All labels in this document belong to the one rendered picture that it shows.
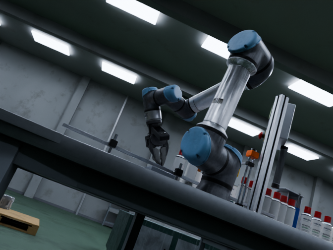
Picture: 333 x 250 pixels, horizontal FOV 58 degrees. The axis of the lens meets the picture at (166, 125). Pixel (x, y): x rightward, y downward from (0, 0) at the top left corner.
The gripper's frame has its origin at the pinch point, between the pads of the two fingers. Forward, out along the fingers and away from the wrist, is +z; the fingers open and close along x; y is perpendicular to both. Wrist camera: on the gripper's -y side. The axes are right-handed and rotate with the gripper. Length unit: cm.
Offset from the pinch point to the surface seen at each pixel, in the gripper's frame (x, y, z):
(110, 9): -130, 526, -373
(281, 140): -56, -15, -3
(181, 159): -9.1, -1.9, -1.0
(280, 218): -59, -2, 35
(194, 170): -14.5, -2.9, 4.7
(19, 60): 96, 1080, -452
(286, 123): -59, -17, -11
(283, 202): -64, -1, 28
